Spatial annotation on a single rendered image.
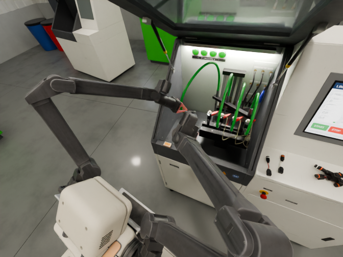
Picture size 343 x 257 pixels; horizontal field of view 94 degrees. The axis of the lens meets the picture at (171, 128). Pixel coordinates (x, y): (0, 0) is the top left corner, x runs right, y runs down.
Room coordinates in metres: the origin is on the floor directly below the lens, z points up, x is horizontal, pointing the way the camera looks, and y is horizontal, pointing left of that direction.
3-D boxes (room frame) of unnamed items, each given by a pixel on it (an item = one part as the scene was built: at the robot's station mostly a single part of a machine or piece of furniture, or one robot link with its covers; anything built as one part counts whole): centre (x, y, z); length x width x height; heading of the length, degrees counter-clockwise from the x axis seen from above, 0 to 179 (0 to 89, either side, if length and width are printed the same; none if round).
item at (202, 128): (0.69, -0.37, 0.91); 0.34 x 0.10 x 0.15; 60
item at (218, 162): (0.54, -0.15, 0.87); 0.62 x 0.04 x 0.16; 60
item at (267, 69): (0.85, -0.61, 1.20); 0.13 x 0.03 x 0.31; 60
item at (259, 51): (0.98, -0.40, 1.43); 0.54 x 0.03 x 0.02; 60
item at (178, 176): (0.53, -0.14, 0.44); 0.65 x 0.02 x 0.68; 60
